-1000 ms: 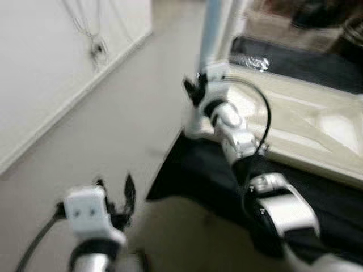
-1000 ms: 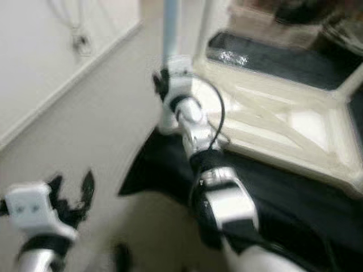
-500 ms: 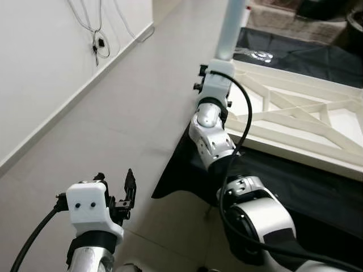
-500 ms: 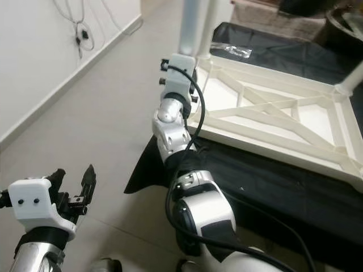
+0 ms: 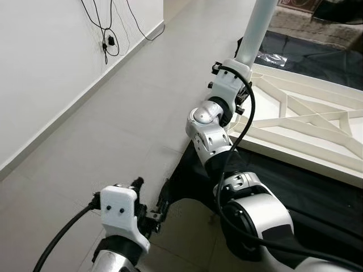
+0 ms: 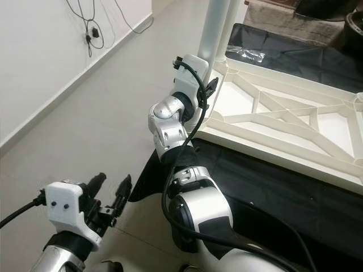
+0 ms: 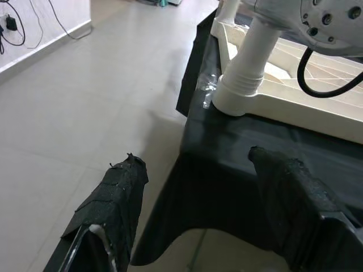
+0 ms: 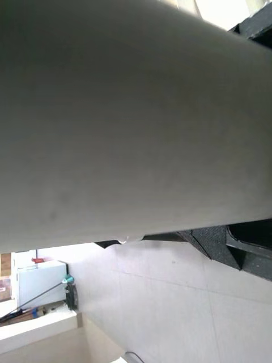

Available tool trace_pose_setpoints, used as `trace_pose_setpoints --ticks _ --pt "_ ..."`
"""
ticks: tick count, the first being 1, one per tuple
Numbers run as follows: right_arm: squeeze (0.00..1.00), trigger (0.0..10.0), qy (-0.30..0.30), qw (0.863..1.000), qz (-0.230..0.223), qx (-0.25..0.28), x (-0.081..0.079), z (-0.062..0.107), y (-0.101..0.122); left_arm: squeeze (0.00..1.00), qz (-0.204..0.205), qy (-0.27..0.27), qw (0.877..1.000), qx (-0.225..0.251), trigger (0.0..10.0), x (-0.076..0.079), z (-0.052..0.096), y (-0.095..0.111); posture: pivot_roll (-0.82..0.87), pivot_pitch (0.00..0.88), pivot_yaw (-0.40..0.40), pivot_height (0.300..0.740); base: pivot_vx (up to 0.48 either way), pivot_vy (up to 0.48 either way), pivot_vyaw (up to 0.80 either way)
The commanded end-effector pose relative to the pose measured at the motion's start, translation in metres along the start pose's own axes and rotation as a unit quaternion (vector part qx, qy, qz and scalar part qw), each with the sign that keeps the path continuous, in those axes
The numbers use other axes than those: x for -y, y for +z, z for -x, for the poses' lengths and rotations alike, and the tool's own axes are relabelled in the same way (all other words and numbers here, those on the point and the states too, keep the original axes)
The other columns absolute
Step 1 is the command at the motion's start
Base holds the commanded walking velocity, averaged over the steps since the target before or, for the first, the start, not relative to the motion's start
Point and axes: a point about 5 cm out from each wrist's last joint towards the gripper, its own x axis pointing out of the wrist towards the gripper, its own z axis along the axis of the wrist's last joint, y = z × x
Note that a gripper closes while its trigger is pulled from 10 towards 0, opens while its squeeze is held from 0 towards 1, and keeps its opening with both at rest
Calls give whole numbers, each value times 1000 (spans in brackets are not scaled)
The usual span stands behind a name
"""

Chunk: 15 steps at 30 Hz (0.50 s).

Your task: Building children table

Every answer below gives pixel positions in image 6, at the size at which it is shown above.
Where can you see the black bag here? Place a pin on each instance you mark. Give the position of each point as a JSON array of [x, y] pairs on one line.
[[329, 7]]

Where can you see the small black charger plug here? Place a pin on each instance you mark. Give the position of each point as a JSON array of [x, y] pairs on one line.
[[93, 34]]

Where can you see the clear adhesive tape patch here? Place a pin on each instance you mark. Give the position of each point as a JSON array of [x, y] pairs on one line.
[[247, 54]]

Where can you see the beige quilted cover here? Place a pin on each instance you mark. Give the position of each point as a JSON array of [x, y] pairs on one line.
[[278, 22]]

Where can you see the dark robot foot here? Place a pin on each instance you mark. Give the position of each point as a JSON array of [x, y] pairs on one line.
[[110, 266]]

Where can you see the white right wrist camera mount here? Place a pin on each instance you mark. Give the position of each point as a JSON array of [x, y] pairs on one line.
[[190, 79]]

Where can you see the white plastic table leg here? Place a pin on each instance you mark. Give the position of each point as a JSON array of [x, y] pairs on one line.
[[236, 22], [212, 28]]

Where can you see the white plastic children table top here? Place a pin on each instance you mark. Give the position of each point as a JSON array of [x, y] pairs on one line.
[[289, 153]]

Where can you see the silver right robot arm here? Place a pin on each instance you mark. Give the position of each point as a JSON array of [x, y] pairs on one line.
[[167, 133]]

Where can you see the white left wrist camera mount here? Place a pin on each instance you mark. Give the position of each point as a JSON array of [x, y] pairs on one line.
[[68, 207]]

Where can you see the black table cloth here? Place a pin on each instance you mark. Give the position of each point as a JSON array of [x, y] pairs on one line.
[[289, 56]]

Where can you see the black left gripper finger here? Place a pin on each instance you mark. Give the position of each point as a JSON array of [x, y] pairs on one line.
[[96, 182], [123, 192]]

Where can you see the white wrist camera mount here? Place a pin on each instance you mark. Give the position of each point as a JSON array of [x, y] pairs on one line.
[[190, 79], [68, 207]]

